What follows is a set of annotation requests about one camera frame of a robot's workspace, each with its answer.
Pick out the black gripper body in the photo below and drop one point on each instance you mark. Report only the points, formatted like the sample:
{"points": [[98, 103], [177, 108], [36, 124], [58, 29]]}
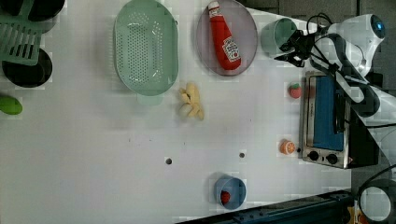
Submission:
{"points": [[303, 46]]}

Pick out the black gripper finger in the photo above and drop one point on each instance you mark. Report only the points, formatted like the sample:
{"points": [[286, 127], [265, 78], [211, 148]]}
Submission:
{"points": [[289, 58], [292, 42]]}

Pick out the light green mug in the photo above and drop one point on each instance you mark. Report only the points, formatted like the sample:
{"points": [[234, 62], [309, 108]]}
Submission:
{"points": [[275, 35]]}

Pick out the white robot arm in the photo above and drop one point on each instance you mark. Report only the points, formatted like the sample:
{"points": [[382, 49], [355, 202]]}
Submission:
{"points": [[344, 51]]}

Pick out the toy strawberry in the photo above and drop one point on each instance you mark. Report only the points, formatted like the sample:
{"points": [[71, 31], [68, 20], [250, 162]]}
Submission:
{"points": [[295, 91]]}

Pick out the purple round plate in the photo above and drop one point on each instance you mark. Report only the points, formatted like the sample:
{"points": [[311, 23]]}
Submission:
{"points": [[243, 30]]}

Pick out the red ketchup bottle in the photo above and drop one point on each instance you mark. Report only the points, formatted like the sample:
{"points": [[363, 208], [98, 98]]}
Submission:
{"points": [[226, 49]]}

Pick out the silver toaster oven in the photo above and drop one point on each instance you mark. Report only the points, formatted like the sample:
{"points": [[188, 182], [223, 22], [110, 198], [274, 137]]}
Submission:
{"points": [[333, 133]]}

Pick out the toy orange half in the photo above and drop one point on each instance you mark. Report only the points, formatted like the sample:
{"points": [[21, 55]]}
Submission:
{"points": [[287, 147]]}

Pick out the yellow toy banana bunch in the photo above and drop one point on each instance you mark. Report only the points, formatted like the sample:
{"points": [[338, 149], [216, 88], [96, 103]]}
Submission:
{"points": [[190, 96]]}

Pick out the blue bowl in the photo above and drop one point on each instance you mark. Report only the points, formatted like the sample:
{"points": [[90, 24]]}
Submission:
{"points": [[235, 186]]}

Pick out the green perforated colander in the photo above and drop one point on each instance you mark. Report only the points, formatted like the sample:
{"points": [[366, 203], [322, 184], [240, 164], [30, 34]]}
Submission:
{"points": [[146, 49]]}

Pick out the small red toy fruit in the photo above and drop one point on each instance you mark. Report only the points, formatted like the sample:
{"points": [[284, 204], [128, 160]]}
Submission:
{"points": [[225, 197]]}

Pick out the yellow emergency stop box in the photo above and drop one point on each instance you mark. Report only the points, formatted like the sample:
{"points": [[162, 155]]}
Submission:
{"points": [[356, 216]]}

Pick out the upper black round burner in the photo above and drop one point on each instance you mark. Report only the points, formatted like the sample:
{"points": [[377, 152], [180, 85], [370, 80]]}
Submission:
{"points": [[33, 10]]}

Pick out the black round stove burner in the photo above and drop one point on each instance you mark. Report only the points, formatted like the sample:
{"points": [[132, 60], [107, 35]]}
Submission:
{"points": [[29, 76]]}

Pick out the green dish rack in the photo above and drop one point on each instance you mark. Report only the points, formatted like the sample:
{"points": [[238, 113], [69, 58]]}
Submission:
{"points": [[20, 38]]}

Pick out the green toy vegetable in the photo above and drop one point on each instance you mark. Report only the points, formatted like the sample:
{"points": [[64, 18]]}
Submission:
{"points": [[10, 105]]}

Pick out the blue metal frame rail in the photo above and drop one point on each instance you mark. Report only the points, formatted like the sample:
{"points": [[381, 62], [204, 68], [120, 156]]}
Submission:
{"points": [[326, 208]]}

